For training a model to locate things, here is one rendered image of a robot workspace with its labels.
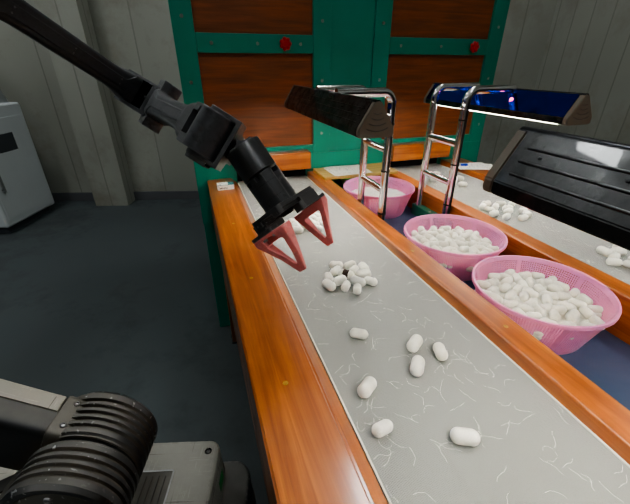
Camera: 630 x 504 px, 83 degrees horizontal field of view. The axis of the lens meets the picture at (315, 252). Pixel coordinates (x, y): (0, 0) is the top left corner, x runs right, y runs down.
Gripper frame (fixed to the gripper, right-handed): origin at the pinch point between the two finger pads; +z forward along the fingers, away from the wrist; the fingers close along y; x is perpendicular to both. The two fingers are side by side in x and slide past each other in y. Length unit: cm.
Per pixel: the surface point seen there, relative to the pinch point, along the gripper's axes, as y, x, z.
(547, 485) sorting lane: 10.8, 16.8, 36.0
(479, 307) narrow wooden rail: -18.7, 10.5, 27.5
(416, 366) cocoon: 1.4, 4.6, 23.2
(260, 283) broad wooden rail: -6.7, -21.8, 0.9
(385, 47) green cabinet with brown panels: -113, 0, -42
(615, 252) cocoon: -59, 32, 46
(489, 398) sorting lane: 0.6, 11.6, 31.7
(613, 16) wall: -301, 91, 3
